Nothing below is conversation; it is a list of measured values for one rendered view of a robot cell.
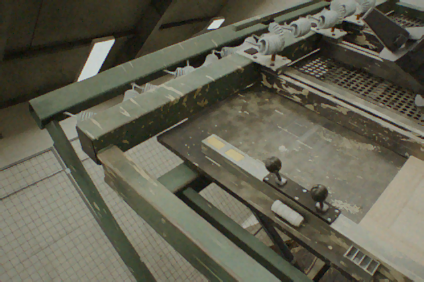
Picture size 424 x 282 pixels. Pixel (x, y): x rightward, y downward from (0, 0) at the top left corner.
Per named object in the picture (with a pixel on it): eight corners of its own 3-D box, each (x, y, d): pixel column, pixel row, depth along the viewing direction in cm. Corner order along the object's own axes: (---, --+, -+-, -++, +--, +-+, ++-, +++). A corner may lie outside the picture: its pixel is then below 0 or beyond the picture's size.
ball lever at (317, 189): (324, 220, 78) (320, 202, 66) (311, 210, 80) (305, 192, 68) (333, 206, 78) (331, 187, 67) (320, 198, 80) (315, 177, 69)
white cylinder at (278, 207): (269, 212, 83) (296, 230, 79) (271, 204, 81) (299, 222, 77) (277, 205, 85) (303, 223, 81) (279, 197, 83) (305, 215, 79)
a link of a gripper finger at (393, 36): (375, 2, 43) (409, 34, 43) (358, 22, 44) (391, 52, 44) (377, 2, 41) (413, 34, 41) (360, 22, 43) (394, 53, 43)
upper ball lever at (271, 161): (283, 192, 84) (273, 172, 73) (271, 185, 86) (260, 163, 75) (292, 181, 84) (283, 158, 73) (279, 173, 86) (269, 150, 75)
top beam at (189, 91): (99, 167, 93) (91, 140, 87) (81, 150, 99) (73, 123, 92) (397, 8, 215) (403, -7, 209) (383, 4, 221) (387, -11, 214)
